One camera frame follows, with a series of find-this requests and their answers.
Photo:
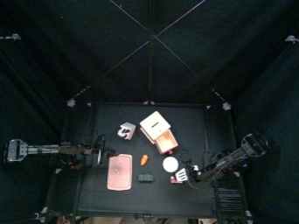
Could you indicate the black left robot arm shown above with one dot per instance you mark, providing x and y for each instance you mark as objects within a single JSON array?
[{"x": 43, "y": 150}]

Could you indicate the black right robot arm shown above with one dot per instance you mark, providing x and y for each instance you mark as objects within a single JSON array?
[{"x": 237, "y": 154}]

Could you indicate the wooden drawer with red front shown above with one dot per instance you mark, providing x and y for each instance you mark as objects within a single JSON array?
[{"x": 167, "y": 142}]

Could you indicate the light wooden drawer cabinet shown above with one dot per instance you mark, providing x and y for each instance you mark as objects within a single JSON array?
[{"x": 155, "y": 124}]

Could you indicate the small red block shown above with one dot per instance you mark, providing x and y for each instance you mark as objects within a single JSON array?
[{"x": 175, "y": 180}]

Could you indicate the round white plate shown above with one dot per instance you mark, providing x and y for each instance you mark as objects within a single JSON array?
[{"x": 169, "y": 164}]

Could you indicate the pink rectangular tray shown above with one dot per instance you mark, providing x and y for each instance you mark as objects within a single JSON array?
[{"x": 119, "y": 172}]

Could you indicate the small white grey toy block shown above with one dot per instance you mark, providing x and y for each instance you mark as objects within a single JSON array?
[{"x": 127, "y": 130}]

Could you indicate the dark green block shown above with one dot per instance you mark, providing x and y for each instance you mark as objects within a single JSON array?
[{"x": 145, "y": 177}]

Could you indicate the orange toy carrot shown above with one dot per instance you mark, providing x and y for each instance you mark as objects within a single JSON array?
[{"x": 144, "y": 159}]

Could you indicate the white printed label sticker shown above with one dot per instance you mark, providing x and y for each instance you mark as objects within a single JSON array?
[{"x": 228, "y": 198}]

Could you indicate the thin diagonal frame brace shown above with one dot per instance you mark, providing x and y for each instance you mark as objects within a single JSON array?
[
  {"x": 171, "y": 51},
  {"x": 132, "y": 55}
]

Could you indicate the black vertical frame post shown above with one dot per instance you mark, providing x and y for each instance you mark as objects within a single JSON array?
[{"x": 149, "y": 58}]

